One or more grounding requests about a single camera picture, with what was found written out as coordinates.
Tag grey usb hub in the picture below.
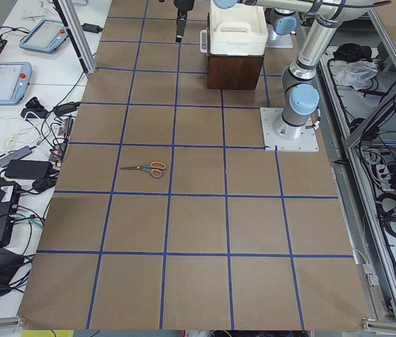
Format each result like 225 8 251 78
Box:
0 145 32 168

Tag orange grey handled scissors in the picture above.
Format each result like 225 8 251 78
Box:
120 161 166 179

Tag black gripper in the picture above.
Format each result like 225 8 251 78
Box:
173 0 194 43

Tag black cloth bundle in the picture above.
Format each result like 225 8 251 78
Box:
333 43 372 63

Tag blue teach pendant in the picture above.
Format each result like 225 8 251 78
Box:
0 62 32 105
19 19 68 53

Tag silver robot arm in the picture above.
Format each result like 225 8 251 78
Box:
214 0 389 140

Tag aluminium side frame rail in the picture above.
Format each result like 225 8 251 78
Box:
319 1 396 334

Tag blue teach pendant near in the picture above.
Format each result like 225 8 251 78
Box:
0 62 32 105

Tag black small adapter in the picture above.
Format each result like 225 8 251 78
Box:
81 23 103 34

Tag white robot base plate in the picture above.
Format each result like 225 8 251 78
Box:
260 107 319 152

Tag blue teach pendant far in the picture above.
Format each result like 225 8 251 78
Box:
19 19 68 53

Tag black power adapter brick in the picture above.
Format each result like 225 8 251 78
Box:
4 159 53 180

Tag white coiled cable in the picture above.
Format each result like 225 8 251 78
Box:
0 117 44 154

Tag white crumpled cloth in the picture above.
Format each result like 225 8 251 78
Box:
335 61 378 90

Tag white plastic tray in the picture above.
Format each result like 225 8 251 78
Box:
209 1 268 56

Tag dark wooden drawer cabinet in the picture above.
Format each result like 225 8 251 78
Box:
199 29 264 91

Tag aluminium frame post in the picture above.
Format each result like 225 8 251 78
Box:
53 0 96 76

